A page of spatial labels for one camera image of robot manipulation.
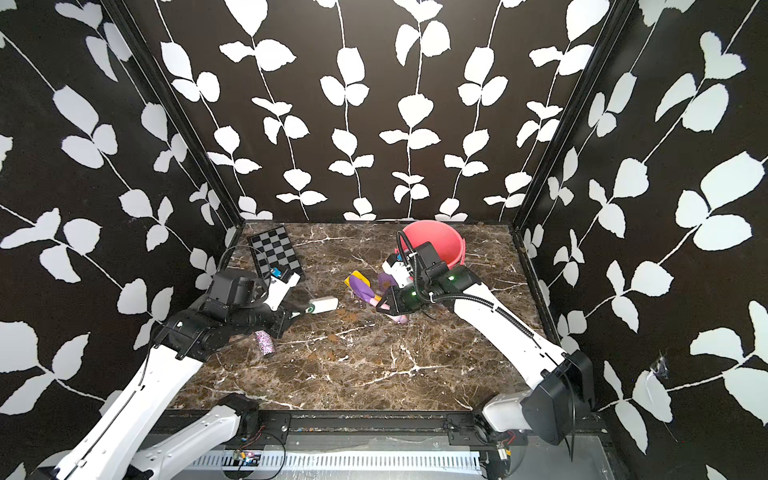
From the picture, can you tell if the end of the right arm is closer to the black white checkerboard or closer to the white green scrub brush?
the white green scrub brush

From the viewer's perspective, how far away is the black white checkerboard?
106cm

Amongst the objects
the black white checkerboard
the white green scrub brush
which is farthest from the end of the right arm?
the black white checkerboard
